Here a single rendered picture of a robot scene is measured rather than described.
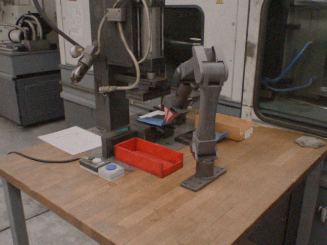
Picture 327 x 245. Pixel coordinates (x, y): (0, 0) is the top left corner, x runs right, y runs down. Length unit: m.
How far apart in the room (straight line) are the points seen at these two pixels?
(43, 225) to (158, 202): 1.66
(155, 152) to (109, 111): 0.38
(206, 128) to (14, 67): 3.51
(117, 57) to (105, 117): 0.32
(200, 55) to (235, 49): 0.87
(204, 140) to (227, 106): 0.86
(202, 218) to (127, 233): 0.22
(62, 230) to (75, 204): 1.46
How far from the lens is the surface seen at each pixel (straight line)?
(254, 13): 1.81
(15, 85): 4.43
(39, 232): 2.59
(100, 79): 1.63
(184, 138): 1.51
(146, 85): 1.45
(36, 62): 4.51
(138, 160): 1.26
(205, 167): 1.16
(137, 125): 1.47
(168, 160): 1.32
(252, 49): 1.82
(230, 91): 1.98
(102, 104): 1.65
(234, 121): 1.67
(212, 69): 1.04
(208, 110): 1.09
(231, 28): 1.94
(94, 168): 1.25
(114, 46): 1.52
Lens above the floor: 1.47
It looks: 20 degrees down
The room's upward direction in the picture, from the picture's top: straight up
